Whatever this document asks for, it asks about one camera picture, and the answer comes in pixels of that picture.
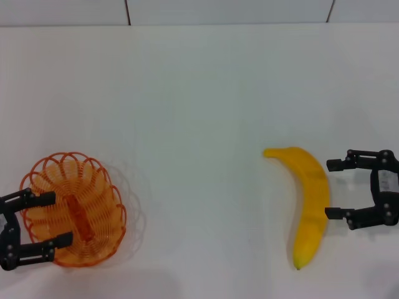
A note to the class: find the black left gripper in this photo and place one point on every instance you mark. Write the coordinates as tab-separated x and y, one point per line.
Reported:
9	230

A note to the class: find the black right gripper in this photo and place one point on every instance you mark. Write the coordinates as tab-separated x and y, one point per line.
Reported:
386	183

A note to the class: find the yellow banana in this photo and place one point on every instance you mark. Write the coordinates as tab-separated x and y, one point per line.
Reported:
311	193

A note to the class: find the orange woven plastic basket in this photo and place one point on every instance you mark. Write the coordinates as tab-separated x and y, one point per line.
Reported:
93	199

